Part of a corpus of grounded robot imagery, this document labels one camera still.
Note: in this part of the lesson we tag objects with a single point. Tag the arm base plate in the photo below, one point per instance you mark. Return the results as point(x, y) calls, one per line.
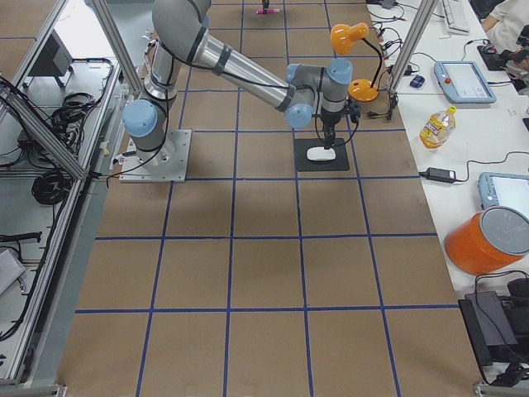
point(170, 164)

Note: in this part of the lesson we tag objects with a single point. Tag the orange cylindrical container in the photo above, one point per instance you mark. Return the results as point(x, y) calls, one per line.
point(490, 240)

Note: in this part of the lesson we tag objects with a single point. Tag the black mousepad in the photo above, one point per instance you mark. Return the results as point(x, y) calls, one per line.
point(302, 164)

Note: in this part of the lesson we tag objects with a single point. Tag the aluminium frame post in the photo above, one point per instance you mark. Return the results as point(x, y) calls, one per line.
point(414, 34)

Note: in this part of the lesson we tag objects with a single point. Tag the blue teach pendant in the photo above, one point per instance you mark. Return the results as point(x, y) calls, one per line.
point(505, 190)
point(463, 83)

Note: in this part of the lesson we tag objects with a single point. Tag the black power adapter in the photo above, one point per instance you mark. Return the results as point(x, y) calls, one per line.
point(439, 175)

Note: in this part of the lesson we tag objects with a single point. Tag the yellow drink bottle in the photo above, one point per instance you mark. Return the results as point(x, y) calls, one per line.
point(438, 128)

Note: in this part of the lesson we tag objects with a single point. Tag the pink highlighter pen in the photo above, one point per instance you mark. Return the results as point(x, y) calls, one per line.
point(267, 11)

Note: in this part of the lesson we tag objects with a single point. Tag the white keyboard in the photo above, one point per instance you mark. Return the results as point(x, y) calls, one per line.
point(453, 12)

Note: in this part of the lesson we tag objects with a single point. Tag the white computer mouse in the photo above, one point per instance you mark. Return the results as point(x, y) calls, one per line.
point(320, 154)

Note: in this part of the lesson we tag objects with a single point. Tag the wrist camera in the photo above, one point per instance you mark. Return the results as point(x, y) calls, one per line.
point(353, 110)

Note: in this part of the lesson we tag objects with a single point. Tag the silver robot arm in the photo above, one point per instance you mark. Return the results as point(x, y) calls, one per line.
point(307, 91)

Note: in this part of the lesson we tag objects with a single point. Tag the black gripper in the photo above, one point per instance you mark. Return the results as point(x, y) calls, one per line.
point(329, 120)

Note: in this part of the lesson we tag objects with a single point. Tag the dark blue checkered pouch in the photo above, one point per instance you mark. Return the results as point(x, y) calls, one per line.
point(417, 81)

